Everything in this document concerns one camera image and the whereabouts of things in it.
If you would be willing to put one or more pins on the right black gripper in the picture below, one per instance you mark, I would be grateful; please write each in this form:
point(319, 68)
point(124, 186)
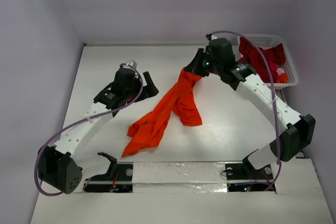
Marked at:
point(203, 61)

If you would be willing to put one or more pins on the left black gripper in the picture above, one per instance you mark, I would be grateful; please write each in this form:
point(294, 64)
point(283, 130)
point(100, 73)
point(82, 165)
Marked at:
point(148, 91)

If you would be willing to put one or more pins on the orange t shirt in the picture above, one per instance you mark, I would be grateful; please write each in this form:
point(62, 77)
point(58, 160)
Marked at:
point(148, 131)

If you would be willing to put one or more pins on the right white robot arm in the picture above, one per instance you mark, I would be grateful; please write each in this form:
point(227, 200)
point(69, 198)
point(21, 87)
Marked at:
point(294, 131)

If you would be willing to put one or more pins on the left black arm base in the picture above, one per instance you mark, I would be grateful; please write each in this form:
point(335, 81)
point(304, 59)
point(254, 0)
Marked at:
point(117, 178)

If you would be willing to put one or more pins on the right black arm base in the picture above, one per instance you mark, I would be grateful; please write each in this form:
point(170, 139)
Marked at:
point(250, 174)

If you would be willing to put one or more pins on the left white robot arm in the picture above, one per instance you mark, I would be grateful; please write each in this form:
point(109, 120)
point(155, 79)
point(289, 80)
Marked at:
point(56, 171)

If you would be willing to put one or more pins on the dark red t shirt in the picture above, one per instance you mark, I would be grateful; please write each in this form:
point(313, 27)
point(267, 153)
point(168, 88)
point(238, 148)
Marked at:
point(252, 56)

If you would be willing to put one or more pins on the white plastic basket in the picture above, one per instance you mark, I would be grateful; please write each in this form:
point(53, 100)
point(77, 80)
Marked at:
point(266, 41)

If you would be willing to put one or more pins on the pink cloth in basket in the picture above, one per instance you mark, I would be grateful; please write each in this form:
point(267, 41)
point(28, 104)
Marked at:
point(275, 70)

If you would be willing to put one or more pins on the small orange cloth in basket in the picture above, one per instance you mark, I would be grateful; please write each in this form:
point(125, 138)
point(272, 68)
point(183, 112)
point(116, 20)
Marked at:
point(283, 78)

